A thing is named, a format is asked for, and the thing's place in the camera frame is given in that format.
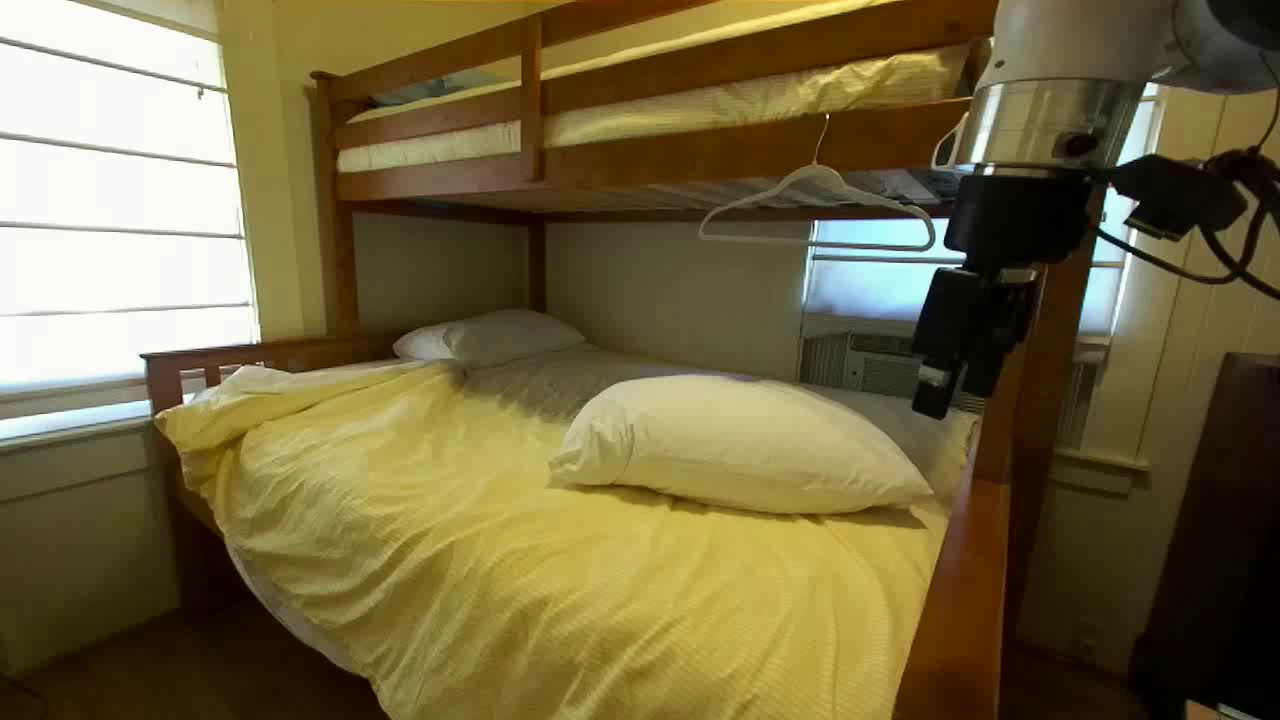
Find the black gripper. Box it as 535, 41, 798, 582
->
906, 167, 1103, 423

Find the narrow window beside bed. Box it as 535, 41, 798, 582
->
795, 80, 1167, 346

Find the window air conditioner unit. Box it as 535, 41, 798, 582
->
798, 332, 940, 401

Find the large white pillow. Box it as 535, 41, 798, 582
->
543, 368, 937, 520

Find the dark wooden dresser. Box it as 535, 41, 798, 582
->
1128, 347, 1280, 720

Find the small white pillow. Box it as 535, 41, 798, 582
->
387, 310, 590, 373

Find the yellow duvet blanket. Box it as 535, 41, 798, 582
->
152, 358, 951, 720

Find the grey folded cloth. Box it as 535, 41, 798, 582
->
363, 63, 521, 112

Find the wide window with white blind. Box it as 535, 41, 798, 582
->
0, 0, 263, 454

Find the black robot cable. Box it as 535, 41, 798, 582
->
1090, 92, 1280, 305

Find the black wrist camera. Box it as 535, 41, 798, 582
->
1107, 147, 1256, 250

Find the brown wooden bunk bed frame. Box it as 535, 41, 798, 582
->
137, 0, 1111, 720

